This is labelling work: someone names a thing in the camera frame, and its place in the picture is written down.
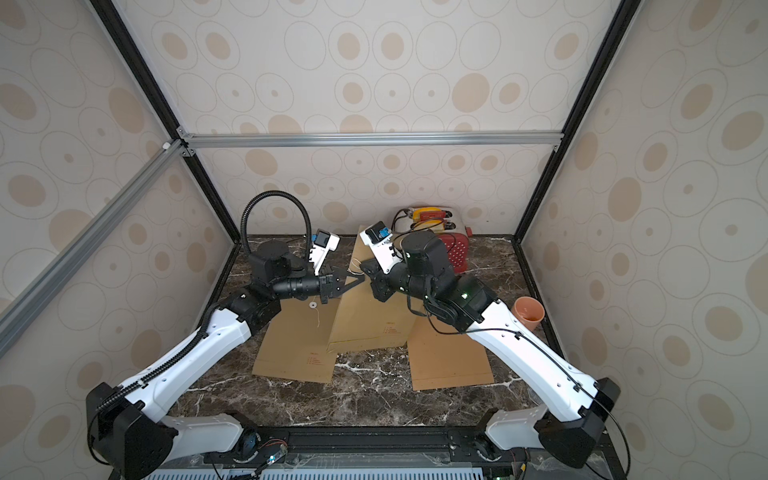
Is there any kraft file bag stack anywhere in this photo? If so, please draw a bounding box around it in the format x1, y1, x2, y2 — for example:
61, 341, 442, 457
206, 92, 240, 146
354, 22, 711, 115
326, 225, 418, 355
407, 318, 494, 391

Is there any orange cup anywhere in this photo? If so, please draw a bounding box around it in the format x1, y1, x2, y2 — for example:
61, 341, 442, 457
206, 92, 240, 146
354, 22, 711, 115
512, 296, 546, 331

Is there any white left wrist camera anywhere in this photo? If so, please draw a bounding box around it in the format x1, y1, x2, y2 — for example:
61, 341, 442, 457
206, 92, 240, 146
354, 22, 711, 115
309, 229, 340, 276

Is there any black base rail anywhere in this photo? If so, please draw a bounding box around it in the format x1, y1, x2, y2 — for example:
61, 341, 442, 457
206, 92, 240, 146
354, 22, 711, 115
203, 426, 524, 471

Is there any aluminium rail back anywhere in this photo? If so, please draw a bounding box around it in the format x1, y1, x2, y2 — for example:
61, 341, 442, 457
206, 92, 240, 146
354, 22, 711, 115
182, 130, 563, 149

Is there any black corner frame post left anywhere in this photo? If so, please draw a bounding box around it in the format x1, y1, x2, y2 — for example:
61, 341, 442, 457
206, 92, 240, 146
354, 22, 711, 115
87, 0, 241, 243

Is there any black corner frame post right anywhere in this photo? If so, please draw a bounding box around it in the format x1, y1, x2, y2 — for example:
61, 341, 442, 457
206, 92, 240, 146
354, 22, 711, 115
513, 0, 642, 245

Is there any kraft file bag stack bottom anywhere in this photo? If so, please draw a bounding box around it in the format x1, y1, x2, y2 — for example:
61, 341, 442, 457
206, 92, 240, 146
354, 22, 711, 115
407, 318, 494, 391

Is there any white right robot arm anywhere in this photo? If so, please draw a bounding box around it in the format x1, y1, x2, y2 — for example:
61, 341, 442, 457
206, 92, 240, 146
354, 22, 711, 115
359, 223, 620, 469

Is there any kraft file bag stack top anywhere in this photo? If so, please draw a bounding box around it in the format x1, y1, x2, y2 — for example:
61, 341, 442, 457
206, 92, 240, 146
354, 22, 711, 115
326, 225, 418, 355

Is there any black corner frame post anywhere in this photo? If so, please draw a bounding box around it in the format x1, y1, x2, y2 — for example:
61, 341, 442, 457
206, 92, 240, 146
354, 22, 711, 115
513, 0, 642, 245
87, 0, 241, 243

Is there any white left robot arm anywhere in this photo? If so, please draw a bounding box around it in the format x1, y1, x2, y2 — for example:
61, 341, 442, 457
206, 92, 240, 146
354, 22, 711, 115
86, 241, 364, 479

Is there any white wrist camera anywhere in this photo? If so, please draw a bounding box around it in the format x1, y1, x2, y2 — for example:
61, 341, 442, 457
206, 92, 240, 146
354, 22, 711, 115
309, 229, 340, 276
359, 221, 402, 274

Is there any black corrugated cable conduit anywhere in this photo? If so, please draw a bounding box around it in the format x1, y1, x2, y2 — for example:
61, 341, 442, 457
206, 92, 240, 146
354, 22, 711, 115
239, 190, 314, 259

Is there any red toaster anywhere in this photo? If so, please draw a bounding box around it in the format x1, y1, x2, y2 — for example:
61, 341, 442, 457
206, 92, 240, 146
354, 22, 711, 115
390, 206, 472, 274

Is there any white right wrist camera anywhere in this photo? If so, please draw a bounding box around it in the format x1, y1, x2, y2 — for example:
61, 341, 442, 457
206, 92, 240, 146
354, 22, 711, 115
359, 221, 402, 274

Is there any aluminium rail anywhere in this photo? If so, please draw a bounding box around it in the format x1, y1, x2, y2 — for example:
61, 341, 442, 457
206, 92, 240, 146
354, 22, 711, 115
1, 139, 183, 355
182, 130, 563, 149

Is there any aluminium rail left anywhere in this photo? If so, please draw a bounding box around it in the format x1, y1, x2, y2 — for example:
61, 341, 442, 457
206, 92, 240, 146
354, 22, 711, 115
1, 139, 183, 355

